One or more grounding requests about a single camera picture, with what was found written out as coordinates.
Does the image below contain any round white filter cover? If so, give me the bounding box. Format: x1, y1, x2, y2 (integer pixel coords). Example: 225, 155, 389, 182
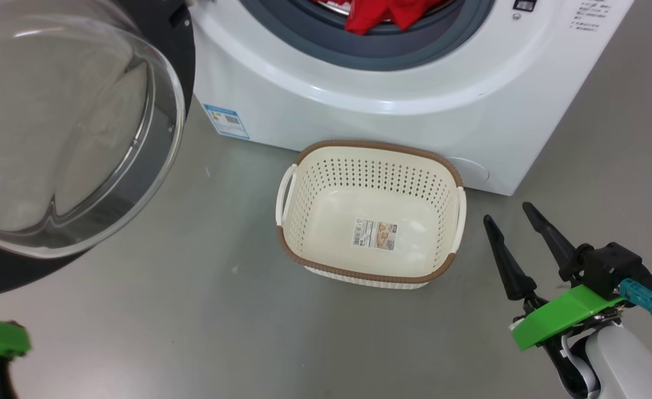
445, 157, 490, 182

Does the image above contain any teal cable connector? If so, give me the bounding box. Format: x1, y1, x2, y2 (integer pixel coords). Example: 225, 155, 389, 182
619, 279, 652, 323

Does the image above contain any black round glass washer door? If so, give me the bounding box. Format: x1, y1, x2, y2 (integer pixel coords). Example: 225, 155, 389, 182
0, 0, 196, 297

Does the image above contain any white front-load washing machine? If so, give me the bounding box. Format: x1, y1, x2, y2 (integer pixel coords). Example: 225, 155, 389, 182
187, 0, 635, 196

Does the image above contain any printed product label sticker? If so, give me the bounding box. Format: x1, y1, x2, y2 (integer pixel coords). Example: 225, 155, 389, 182
352, 218, 398, 250

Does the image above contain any blue energy label sticker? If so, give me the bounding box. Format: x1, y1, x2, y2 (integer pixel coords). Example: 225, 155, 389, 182
203, 104, 250, 139

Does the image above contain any red and white garment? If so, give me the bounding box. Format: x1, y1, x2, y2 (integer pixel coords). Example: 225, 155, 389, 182
345, 0, 443, 35

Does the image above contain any cream perforated laundry basket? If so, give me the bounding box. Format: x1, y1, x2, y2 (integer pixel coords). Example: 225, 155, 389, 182
275, 140, 467, 290

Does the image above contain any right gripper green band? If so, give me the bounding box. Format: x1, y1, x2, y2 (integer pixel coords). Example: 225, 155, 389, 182
483, 202, 626, 351

